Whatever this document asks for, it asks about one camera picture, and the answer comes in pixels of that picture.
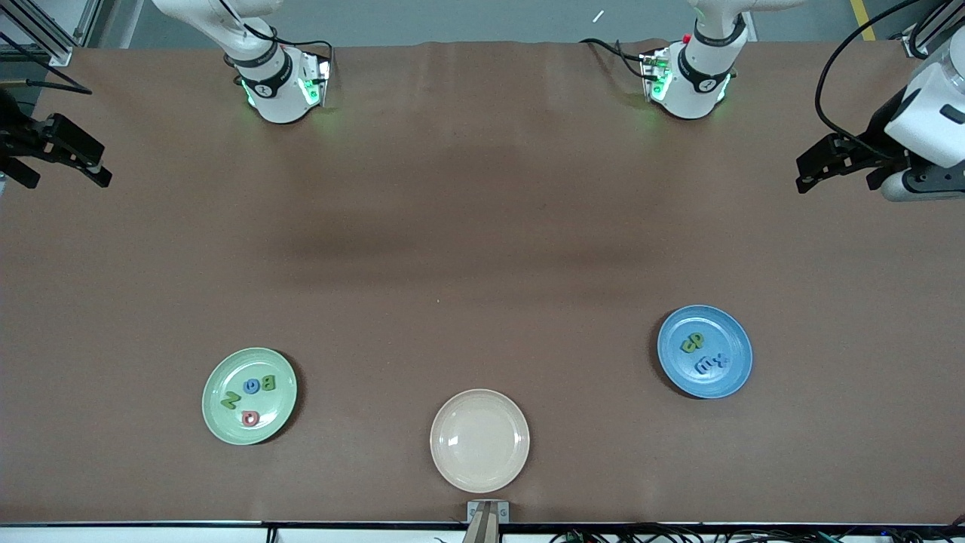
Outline grey base connector box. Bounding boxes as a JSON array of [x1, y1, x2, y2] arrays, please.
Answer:
[[639, 49, 672, 103], [300, 57, 332, 108]]

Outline blue plate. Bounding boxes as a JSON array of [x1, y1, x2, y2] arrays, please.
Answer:
[[657, 305, 753, 399]]

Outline light green plate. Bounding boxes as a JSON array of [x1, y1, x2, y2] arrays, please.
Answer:
[[201, 347, 298, 446]]

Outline brown table cover sheet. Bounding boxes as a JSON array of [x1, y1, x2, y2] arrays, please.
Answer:
[[0, 39, 965, 525]]

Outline cream plate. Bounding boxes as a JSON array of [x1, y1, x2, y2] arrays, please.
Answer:
[[430, 388, 530, 494]]

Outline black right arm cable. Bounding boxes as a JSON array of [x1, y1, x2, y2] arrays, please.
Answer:
[[0, 30, 93, 96]]

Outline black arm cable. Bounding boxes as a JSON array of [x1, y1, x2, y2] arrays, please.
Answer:
[[0, 30, 93, 96], [814, 0, 951, 159]]

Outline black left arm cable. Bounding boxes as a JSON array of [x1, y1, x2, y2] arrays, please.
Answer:
[[814, 0, 951, 159]]

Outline aluminium frame profile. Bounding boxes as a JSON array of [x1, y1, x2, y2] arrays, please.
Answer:
[[902, 0, 952, 57], [0, 0, 76, 67], [72, 0, 103, 48]]

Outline black base cable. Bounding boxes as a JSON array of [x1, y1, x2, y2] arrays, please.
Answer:
[[249, 34, 335, 76], [581, 38, 649, 76]]

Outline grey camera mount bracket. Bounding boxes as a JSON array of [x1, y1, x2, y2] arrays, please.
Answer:
[[466, 500, 510, 543]]

